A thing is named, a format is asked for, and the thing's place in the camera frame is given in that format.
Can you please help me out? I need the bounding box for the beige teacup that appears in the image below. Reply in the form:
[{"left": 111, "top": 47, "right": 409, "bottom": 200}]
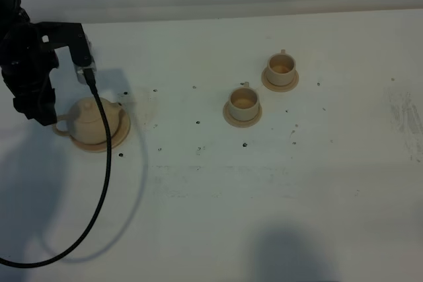
[
  {"left": 266, "top": 50, "right": 296, "bottom": 87},
  {"left": 228, "top": 82, "right": 260, "bottom": 122}
]

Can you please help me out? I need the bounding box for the black camera cable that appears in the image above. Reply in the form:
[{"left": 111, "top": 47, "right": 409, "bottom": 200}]
[{"left": 0, "top": 68, "right": 111, "bottom": 269}]

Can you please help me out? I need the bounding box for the beige teapot saucer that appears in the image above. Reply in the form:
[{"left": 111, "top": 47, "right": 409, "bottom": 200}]
[{"left": 70, "top": 108, "right": 131, "bottom": 153}]

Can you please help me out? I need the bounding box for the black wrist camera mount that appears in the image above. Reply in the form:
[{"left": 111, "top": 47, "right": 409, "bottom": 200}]
[{"left": 35, "top": 22, "right": 96, "bottom": 86}]

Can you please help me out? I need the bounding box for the far beige cup saucer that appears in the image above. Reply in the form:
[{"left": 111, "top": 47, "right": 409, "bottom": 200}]
[{"left": 261, "top": 69, "right": 299, "bottom": 92}]

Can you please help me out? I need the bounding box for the beige clay teapot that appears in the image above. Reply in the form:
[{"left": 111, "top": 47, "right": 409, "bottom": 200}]
[{"left": 52, "top": 97, "right": 122, "bottom": 145}]

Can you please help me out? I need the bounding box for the far beige teacup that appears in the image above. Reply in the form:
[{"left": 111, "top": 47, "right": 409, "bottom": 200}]
[{"left": 266, "top": 50, "right": 296, "bottom": 87}]

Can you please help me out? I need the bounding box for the near beige cup saucer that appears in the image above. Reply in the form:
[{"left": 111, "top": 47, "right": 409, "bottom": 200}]
[{"left": 223, "top": 102, "right": 262, "bottom": 128}]

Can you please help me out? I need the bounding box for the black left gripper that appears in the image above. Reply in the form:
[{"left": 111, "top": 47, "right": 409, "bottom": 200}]
[{"left": 1, "top": 23, "right": 59, "bottom": 126}]

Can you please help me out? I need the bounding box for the beige cup saucer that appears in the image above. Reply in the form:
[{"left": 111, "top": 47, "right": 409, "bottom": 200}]
[
  {"left": 261, "top": 69, "right": 299, "bottom": 92},
  {"left": 223, "top": 102, "right": 262, "bottom": 128}
]

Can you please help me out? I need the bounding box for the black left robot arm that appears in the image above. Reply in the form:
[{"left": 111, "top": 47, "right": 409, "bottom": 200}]
[{"left": 1, "top": 0, "right": 59, "bottom": 126}]

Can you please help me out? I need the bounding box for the near beige teacup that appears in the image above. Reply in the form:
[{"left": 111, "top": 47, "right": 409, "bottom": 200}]
[{"left": 228, "top": 82, "right": 260, "bottom": 122}]

